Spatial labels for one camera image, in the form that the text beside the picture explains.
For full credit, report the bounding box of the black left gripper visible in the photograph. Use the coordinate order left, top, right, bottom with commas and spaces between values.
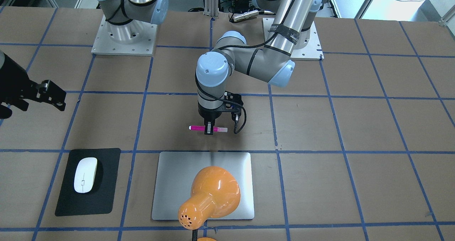
198, 106, 221, 135

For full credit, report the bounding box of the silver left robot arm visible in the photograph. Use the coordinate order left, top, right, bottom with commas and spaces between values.
194, 0, 319, 135

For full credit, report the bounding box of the white computer mouse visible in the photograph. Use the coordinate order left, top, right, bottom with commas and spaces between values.
73, 157, 98, 194

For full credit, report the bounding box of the black camera cable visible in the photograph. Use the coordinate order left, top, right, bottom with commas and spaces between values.
195, 74, 247, 134

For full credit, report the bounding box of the silver closed laptop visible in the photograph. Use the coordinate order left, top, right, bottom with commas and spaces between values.
151, 151, 255, 220

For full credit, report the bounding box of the orange desk lamp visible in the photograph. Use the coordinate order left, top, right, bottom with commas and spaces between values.
178, 166, 241, 241

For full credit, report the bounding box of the aluminium frame post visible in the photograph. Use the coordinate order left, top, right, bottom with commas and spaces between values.
203, 0, 218, 19

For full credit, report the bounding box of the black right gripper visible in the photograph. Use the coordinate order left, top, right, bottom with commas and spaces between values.
0, 51, 66, 119

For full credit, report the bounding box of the black mousepad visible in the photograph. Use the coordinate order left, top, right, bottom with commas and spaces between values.
55, 148, 121, 216

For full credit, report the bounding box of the pink marker pen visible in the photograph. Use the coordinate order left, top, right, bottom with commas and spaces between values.
189, 125, 228, 133

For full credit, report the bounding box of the black electronics box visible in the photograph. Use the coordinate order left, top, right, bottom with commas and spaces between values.
232, 0, 250, 13

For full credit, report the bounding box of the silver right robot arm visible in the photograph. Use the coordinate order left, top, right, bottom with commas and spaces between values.
1, 0, 168, 144

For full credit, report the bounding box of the silver metal cylinder tool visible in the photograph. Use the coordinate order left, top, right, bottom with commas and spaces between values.
230, 10, 259, 23

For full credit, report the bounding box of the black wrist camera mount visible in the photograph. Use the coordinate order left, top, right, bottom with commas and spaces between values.
223, 91, 244, 115

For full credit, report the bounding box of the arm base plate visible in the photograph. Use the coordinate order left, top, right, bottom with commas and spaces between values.
91, 16, 159, 57
262, 18, 324, 61

